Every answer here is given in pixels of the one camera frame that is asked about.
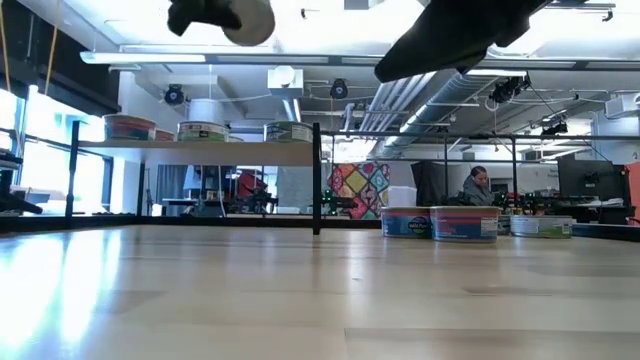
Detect green label tuna can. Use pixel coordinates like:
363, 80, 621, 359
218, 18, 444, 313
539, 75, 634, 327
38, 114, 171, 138
176, 120, 230, 143
509, 214, 574, 240

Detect white blue label tuna can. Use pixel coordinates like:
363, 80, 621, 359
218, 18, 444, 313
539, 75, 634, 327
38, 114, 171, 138
263, 120, 315, 144

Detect wooden shelf black metal legs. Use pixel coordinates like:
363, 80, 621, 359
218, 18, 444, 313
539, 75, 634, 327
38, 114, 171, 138
64, 119, 324, 236

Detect long ceiling light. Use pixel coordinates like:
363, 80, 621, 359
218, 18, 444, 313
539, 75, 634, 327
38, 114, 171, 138
79, 50, 331, 66

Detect black ceiling spotlight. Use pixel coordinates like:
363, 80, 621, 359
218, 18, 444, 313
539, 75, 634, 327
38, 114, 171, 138
488, 74, 532, 105
541, 121, 570, 137

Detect white ceiling pipes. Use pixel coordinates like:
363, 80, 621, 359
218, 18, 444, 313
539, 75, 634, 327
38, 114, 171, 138
357, 74, 436, 134

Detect white ceiling cylinder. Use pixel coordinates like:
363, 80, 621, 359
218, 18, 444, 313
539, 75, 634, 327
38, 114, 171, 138
187, 97, 227, 126

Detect white ceiling box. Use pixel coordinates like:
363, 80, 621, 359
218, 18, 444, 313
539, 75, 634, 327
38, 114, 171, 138
266, 65, 305, 100

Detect black cloth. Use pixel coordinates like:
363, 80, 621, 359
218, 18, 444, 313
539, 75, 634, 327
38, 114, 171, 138
410, 160, 450, 207

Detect person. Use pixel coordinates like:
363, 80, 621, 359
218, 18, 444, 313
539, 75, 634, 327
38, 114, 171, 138
460, 165, 496, 207

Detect colourful patchwork panel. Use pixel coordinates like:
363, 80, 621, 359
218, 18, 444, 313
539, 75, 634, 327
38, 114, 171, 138
327, 160, 392, 220

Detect red chair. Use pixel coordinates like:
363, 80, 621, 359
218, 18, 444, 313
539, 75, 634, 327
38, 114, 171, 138
234, 169, 270, 200

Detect black desktop monitor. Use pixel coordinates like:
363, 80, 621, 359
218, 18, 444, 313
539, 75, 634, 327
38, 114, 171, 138
557, 158, 630, 202

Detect orange red panel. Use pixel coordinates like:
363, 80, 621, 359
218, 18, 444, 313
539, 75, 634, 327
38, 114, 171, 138
624, 160, 640, 221

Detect silver corrugated air duct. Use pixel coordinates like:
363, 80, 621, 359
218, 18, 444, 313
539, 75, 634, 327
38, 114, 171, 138
384, 69, 501, 156

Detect black ceiling camera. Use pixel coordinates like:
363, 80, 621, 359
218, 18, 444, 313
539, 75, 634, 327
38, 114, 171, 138
163, 83, 186, 106
328, 78, 350, 100

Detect grey ceiling rail fixture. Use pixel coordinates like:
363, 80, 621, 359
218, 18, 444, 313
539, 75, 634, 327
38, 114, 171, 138
527, 0, 617, 24

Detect yellow hanging strap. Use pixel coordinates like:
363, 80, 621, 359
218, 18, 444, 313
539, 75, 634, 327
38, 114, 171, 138
0, 0, 12, 94
43, 0, 62, 96

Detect white wall unit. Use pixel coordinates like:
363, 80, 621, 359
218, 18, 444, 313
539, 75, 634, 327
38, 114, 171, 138
603, 92, 640, 120

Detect black aluminium table frame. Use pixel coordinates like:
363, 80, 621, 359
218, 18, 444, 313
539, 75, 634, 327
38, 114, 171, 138
0, 130, 640, 244

